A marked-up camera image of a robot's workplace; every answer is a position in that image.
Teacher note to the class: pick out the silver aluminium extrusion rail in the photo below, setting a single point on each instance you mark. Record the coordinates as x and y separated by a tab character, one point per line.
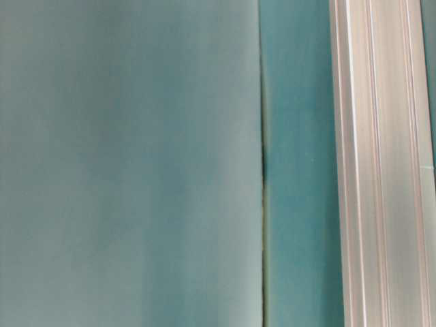
386	172

